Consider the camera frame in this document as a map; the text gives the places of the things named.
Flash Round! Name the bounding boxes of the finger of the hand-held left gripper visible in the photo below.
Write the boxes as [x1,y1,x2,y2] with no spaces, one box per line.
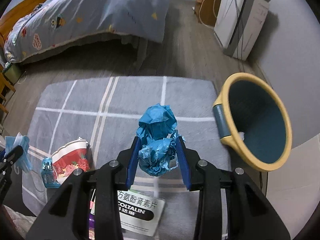
[0,144,24,167]
[0,166,13,205]

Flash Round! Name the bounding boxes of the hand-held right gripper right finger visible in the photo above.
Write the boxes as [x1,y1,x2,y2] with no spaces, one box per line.
[176,135,292,240]

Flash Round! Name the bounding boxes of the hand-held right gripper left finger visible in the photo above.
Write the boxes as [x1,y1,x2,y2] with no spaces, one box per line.
[26,136,143,240]

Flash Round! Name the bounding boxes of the blue face mask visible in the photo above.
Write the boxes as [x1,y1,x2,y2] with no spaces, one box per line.
[4,134,33,173]

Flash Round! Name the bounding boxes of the blue paper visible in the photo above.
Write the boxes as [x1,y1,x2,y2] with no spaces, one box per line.
[136,103,187,178]

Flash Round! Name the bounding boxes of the white and green medicine box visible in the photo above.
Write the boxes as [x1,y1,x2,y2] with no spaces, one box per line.
[117,189,166,237]

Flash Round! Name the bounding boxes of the teal bin with yellow rim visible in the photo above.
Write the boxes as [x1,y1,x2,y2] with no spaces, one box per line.
[212,72,292,172]

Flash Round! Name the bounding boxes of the person's left forearm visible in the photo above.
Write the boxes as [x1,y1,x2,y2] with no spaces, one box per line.
[0,204,37,240]

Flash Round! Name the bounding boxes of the small blue plastic container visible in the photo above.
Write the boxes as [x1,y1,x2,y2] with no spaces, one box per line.
[41,157,61,189]

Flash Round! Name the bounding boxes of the grey checked mat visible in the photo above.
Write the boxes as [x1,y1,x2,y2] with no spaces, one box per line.
[22,76,232,240]

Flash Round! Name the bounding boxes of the red and white paper cup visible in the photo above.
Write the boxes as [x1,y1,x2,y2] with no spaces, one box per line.
[51,137,91,185]

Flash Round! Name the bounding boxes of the white cabinet door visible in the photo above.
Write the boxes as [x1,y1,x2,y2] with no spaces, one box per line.
[264,133,320,232]

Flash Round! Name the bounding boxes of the grey bed base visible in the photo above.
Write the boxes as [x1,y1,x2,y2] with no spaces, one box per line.
[22,29,152,64]

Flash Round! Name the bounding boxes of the wooden headboard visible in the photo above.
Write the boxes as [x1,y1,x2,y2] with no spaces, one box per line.
[0,0,67,42]

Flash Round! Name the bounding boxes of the white air purifier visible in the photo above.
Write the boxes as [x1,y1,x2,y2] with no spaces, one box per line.
[214,0,272,61]

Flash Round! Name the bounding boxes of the bed with cartoon quilt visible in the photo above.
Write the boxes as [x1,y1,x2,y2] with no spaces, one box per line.
[3,0,173,64]

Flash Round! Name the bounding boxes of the wooden cabinet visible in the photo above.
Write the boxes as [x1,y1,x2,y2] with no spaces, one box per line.
[194,0,224,27]

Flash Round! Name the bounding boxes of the black cables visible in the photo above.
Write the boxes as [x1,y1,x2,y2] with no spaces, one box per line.
[224,0,248,61]

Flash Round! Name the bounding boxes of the cream cable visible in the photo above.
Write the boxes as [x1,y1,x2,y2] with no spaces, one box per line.
[198,0,225,27]

